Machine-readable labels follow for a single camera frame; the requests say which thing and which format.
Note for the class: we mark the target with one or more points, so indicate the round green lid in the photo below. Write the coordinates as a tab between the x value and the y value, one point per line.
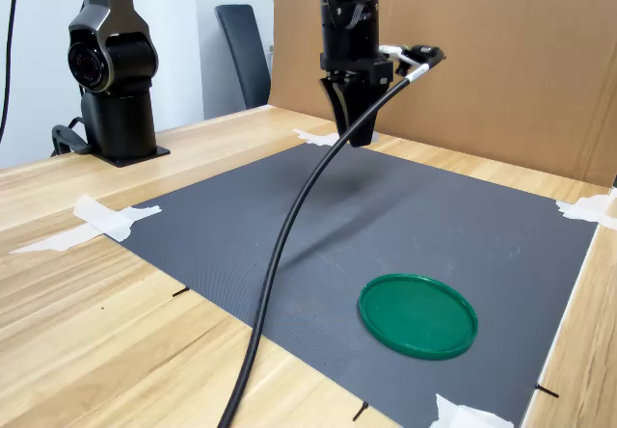
418	317

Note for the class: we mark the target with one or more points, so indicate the white masking tape cross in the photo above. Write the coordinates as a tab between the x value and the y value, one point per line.
458	416
108	221
308	138
585	211

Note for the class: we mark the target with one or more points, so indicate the dark grey chair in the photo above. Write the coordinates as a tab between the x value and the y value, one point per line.
241	52

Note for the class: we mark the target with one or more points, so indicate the brown cardboard partition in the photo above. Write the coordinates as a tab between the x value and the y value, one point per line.
506	61

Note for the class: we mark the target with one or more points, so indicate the dark grey mat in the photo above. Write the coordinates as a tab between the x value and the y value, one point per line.
434	235

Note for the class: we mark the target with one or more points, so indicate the small black screw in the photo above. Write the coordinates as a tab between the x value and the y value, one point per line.
547	391
180	292
360	411

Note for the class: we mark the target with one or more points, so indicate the black table clamp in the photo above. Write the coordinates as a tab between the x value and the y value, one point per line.
65	141

